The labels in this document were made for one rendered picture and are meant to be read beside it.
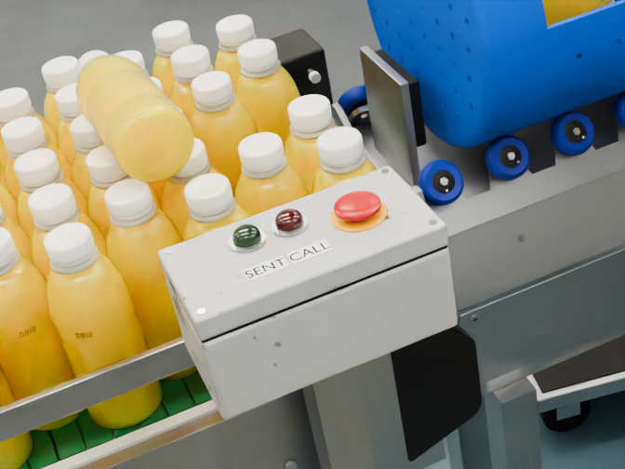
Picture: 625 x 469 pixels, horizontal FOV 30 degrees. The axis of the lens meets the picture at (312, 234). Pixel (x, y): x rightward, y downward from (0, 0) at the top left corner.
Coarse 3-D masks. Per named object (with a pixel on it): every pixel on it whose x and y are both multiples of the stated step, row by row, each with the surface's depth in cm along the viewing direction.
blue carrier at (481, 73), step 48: (384, 0) 123; (432, 0) 111; (480, 0) 103; (528, 0) 104; (624, 0) 108; (384, 48) 128; (432, 48) 115; (480, 48) 105; (528, 48) 106; (576, 48) 108; (624, 48) 110; (432, 96) 120; (480, 96) 108; (528, 96) 109; (576, 96) 113
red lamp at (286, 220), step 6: (282, 210) 89; (288, 210) 89; (294, 210) 89; (276, 216) 89; (282, 216) 88; (288, 216) 88; (294, 216) 88; (300, 216) 88; (276, 222) 88; (282, 222) 88; (288, 222) 88; (294, 222) 88; (300, 222) 88; (282, 228) 88; (288, 228) 88; (294, 228) 88
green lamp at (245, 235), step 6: (240, 228) 88; (246, 228) 88; (252, 228) 88; (258, 228) 88; (234, 234) 88; (240, 234) 87; (246, 234) 87; (252, 234) 87; (258, 234) 88; (234, 240) 88; (240, 240) 87; (246, 240) 87; (252, 240) 87; (258, 240) 88; (240, 246) 87; (246, 246) 87
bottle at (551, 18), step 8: (544, 0) 110; (552, 0) 110; (560, 0) 111; (568, 0) 111; (576, 0) 112; (584, 0) 112; (592, 0) 113; (600, 0) 114; (544, 8) 110; (552, 8) 111; (560, 8) 111; (568, 8) 112; (576, 8) 112; (584, 8) 113; (592, 8) 114; (552, 16) 111; (560, 16) 112; (568, 16) 113
